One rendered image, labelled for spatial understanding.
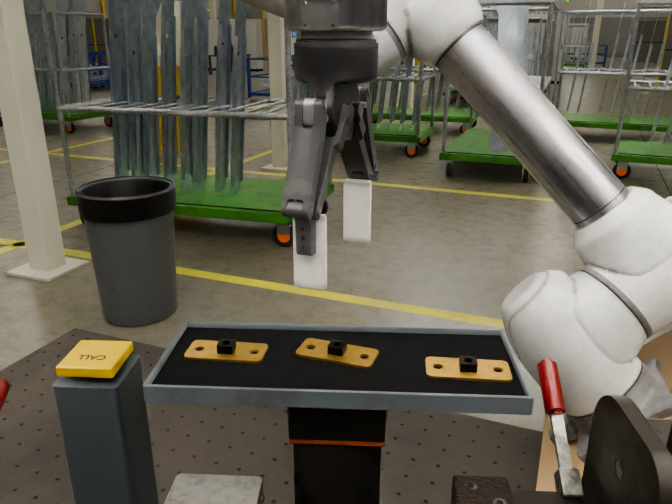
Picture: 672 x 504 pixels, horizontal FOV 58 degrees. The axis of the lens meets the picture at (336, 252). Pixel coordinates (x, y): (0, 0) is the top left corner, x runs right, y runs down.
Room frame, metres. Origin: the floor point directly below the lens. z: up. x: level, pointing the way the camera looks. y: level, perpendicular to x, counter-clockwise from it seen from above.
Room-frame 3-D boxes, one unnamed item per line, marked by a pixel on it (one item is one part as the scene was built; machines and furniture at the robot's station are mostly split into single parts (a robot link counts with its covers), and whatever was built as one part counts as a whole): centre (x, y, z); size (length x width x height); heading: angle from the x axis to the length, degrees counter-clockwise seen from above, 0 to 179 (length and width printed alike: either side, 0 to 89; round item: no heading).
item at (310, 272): (0.50, 0.02, 1.30); 0.03 x 0.01 x 0.07; 70
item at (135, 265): (3.08, 1.10, 0.36); 0.50 x 0.50 x 0.73
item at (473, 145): (7.10, -1.91, 0.89); 1.90 x 1.00 x 1.77; 159
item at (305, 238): (0.48, 0.03, 1.33); 0.03 x 0.01 x 0.05; 160
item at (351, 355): (0.56, 0.00, 1.17); 0.08 x 0.04 x 0.01; 70
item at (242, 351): (0.57, 0.12, 1.17); 0.08 x 0.04 x 0.01; 84
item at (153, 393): (0.55, 0.00, 1.16); 0.37 x 0.14 x 0.02; 87
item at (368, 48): (0.56, 0.00, 1.43); 0.08 x 0.07 x 0.09; 160
